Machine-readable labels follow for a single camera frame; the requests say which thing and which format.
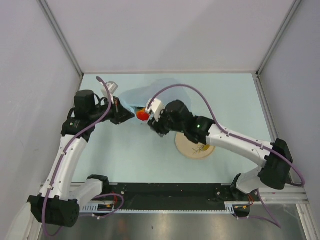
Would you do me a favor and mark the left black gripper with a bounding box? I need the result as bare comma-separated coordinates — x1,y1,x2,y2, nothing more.
89,96,135,125

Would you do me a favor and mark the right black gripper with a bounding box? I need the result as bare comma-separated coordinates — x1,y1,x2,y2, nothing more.
148,106,185,137

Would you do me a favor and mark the fake orange persimmon fruit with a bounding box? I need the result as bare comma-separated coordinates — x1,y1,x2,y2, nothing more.
136,108,150,122

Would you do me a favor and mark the light blue plastic bag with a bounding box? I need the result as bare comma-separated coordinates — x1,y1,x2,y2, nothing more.
117,77,193,121

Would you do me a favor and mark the round beige ceramic plate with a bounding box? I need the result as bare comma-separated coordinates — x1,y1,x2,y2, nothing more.
175,132,216,160

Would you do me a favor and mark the fake yellow banana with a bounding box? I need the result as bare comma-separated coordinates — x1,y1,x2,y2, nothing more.
201,144,211,152

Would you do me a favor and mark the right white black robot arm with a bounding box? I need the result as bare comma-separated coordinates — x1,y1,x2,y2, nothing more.
145,98,293,201

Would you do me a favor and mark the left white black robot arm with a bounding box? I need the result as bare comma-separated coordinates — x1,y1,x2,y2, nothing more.
27,90,135,228

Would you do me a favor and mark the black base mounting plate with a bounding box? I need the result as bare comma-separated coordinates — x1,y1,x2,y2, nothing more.
82,182,261,217

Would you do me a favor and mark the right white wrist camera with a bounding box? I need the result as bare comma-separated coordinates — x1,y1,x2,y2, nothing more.
145,98,165,122

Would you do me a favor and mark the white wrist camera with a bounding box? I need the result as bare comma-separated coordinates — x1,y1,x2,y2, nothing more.
101,81,119,98
145,98,165,122

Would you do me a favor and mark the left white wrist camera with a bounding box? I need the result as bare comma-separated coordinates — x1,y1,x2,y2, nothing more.
101,81,119,98

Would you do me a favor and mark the right aluminium corner post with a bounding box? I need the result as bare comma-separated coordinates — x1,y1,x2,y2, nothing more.
254,0,303,78

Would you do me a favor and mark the aluminium corner post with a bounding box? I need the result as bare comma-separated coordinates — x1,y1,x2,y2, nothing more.
254,0,303,78
36,0,84,80

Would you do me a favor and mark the white slotted cable duct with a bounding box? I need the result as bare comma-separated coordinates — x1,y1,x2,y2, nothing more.
46,201,237,215

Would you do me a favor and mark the left aluminium corner post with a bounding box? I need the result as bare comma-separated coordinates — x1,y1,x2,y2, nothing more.
36,0,84,80

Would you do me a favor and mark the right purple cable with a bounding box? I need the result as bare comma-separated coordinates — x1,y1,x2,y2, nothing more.
145,83,306,229

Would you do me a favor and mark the aluminium front frame rail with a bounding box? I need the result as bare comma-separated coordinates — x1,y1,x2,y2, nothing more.
36,182,308,203

